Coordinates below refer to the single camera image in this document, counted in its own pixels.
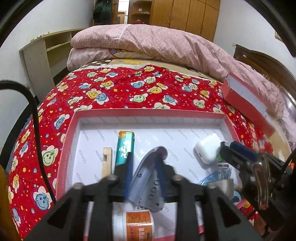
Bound blue translucent correction tape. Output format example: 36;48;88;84
198;167;231;186

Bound light wooden stand piece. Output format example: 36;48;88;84
101;147;112;178

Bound grey metal block with holes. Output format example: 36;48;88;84
128;146;168;213

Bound teal cartoon lighter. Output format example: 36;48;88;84
115;131;134;166

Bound white USB charger cube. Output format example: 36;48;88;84
207;179;234;199

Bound white earbuds case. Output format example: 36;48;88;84
195;133;222;165

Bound white orange pill bottle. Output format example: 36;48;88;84
112;210;154;241

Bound red box lid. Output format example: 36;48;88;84
222;73;275;138

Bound red cardboard box tray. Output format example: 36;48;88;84
55;109;238;199

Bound dark wooden headboard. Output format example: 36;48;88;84
233;44;295;99

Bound brown wooden wardrobe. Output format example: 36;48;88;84
127;0;220;41

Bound beige open shelf unit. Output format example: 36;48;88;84
19;29;83;101

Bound pink folded quilt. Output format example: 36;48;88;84
67;24;287;119

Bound dark hanging clothes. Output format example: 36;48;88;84
93;0;113;25

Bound silver metal carabiner ring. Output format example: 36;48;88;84
252;161;271;208

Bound black cable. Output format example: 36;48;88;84
0;80;57;204

